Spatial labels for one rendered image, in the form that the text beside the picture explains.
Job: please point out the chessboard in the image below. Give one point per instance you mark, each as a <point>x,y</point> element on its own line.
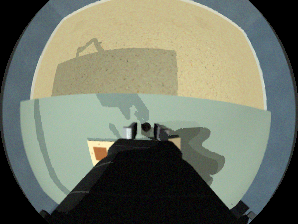
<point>98,149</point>

